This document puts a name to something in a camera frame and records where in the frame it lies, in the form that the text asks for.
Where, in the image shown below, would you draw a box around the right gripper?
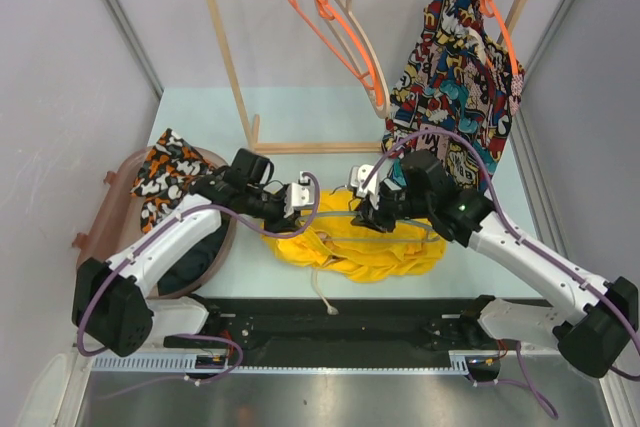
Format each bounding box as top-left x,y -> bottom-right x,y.
351,182 -> 432,233

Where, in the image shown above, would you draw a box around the yellow shorts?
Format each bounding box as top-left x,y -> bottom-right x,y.
262,191 -> 447,283

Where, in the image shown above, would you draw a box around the mint green hanger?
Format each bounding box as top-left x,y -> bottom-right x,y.
314,211 -> 441,244

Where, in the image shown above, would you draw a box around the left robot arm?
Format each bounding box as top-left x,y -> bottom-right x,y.
72,149 -> 319,357

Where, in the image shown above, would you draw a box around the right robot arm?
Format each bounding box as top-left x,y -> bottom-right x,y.
348,150 -> 639,378

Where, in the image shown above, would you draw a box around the camouflage orange shorts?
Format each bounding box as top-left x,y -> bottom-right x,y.
130,128 -> 216,233

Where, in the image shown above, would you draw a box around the beige wooden hanger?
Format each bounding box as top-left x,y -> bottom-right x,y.
314,0 -> 390,119

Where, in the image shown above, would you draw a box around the comic print shorts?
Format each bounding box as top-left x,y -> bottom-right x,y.
381,0 -> 525,191

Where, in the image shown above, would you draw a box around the orange hanger left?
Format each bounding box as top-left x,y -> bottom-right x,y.
286,0 -> 389,118

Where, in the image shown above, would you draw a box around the orange hanger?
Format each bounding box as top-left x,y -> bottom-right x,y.
286,0 -> 389,118
480,0 -> 519,75

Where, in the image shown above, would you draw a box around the orange hanger right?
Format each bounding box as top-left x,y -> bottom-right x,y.
480,0 -> 519,75

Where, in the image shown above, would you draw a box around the wooden clothes rack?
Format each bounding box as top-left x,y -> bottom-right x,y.
192,0 -> 550,156

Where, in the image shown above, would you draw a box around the dark navy garment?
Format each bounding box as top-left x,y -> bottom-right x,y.
157,225 -> 228,296

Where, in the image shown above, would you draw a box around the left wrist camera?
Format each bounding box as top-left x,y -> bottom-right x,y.
284,171 -> 319,218

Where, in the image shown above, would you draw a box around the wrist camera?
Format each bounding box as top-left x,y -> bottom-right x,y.
346,164 -> 380,202
284,171 -> 319,218

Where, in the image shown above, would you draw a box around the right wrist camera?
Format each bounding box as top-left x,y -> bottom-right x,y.
346,164 -> 380,202

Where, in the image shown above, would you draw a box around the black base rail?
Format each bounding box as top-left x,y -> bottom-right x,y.
163,298 -> 515,367

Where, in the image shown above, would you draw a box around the white cable duct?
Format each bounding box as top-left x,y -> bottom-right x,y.
92,351 -> 498,376

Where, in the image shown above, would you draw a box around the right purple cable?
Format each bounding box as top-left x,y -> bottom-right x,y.
362,129 -> 640,421

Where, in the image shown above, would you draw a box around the purple cable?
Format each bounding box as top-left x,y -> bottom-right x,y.
77,171 -> 321,401
362,129 -> 640,421

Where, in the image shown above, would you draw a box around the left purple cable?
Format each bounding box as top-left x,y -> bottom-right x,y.
77,171 -> 321,401

